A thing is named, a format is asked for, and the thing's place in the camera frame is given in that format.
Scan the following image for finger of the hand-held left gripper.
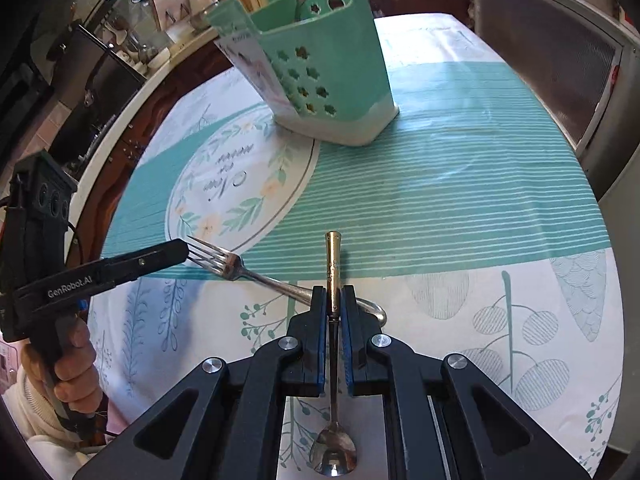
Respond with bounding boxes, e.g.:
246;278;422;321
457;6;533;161
101;239;191;287

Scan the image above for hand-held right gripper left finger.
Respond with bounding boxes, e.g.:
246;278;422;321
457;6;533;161
72;285;328;480

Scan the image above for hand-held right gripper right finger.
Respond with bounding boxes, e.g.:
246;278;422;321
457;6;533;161
340;284;593;480

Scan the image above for steel fork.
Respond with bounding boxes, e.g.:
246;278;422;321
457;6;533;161
186;235;388;328

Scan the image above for long spoon gold handle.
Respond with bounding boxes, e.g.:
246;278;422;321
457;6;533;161
310;230;358;477

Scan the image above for green utensil holder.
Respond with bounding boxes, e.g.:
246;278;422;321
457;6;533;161
202;0;401;148

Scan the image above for person's left forearm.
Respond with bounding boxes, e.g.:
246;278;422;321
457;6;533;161
0;370;121;480

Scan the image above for person's left hand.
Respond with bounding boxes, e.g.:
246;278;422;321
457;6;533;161
19;317;103;416

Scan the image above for wooden cutting board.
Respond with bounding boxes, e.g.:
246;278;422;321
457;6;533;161
149;0;202;32

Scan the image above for microwave oven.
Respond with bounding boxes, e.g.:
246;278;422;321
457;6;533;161
467;0;640;161

